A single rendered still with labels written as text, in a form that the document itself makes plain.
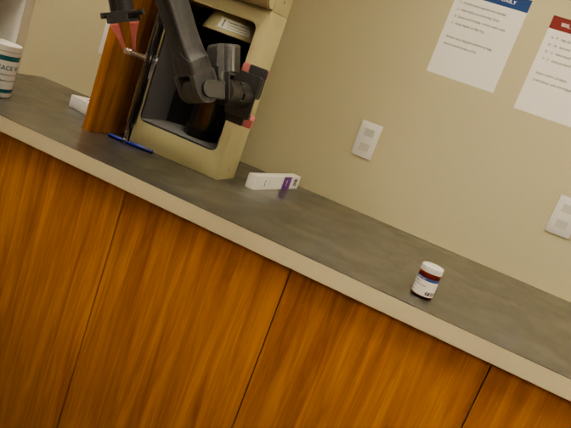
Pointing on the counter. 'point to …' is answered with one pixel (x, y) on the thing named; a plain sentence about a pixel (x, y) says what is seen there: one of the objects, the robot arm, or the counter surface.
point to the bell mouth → (230, 25)
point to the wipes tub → (8, 65)
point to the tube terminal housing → (271, 36)
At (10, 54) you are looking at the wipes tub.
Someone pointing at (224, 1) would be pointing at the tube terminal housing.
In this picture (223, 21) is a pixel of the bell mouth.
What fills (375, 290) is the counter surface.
